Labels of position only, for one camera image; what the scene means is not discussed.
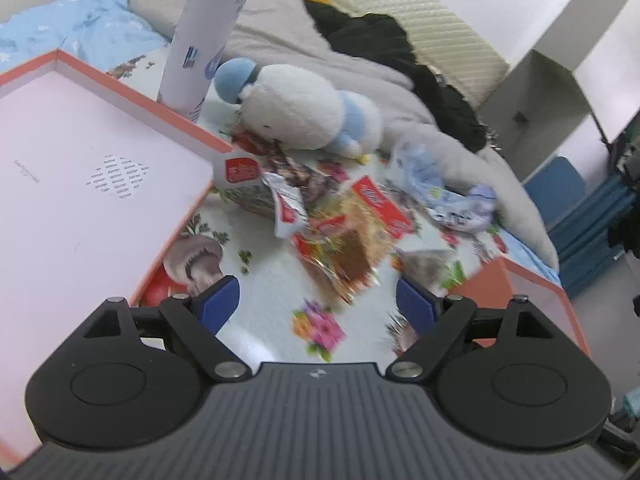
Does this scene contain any crumpled clear plastic wrapper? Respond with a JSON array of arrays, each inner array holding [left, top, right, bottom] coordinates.
[[390, 132, 498, 233]]

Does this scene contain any white cabinet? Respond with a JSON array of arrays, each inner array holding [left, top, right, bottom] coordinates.
[[477, 0, 640, 183]]

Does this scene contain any black clothing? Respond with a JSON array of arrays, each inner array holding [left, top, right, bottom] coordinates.
[[302, 0, 493, 153]]

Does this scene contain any shallow pink box lid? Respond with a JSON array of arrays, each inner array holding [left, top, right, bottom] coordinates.
[[0, 50, 236, 463]]

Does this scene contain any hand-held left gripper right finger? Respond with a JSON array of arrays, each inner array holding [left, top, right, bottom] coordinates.
[[387, 275, 558, 381]]

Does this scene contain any orange spicy strip packet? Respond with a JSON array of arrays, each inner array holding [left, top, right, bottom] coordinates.
[[291, 215, 396, 306]]

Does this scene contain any blue chair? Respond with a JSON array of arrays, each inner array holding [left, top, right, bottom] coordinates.
[[522, 156, 588, 228]]

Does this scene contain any dark printed snack packet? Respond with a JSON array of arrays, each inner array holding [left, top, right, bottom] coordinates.
[[235, 130, 346, 201]]

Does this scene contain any small red-label snack packet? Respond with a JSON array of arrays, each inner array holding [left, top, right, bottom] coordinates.
[[262, 172, 311, 240], [212, 152, 276, 218]]

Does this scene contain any white and blue plush toy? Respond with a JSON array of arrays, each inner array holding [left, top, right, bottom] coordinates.
[[213, 57, 385, 161]]

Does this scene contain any white bottle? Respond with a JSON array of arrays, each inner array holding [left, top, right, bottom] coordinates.
[[156, 0, 253, 123]]

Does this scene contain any grey blanket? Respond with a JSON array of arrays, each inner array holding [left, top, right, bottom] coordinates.
[[127, 0, 561, 271]]

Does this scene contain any dark cloth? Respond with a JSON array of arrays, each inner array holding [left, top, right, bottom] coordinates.
[[607, 130, 640, 251]]

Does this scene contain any dark blue ribbed panel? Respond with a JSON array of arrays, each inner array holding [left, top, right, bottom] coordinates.
[[550, 175, 640, 296]]

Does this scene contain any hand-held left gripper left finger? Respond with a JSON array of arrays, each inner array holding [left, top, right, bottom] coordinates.
[[82, 275, 251, 381]]

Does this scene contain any cream quilted pillow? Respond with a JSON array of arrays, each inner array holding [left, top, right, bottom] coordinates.
[[252, 0, 511, 108]]

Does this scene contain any red and white snack packet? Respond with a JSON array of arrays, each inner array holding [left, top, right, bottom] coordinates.
[[320, 175, 421, 261]]

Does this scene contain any deep orange box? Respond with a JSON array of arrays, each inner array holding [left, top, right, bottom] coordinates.
[[440, 255, 591, 366]]

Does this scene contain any floral tablecloth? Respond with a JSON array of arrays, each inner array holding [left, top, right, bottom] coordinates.
[[107, 47, 506, 366]]

